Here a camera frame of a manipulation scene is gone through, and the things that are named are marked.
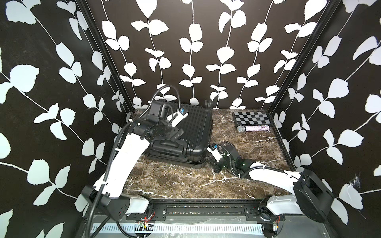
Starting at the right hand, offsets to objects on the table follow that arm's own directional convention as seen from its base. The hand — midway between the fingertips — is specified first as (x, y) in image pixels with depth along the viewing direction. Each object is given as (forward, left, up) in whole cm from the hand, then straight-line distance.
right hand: (207, 159), depth 83 cm
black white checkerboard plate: (+38, -35, -8) cm, 53 cm away
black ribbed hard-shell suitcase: (0, +10, +11) cm, 15 cm away
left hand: (+10, +16, +23) cm, 30 cm away
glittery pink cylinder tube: (+27, -27, -6) cm, 39 cm away
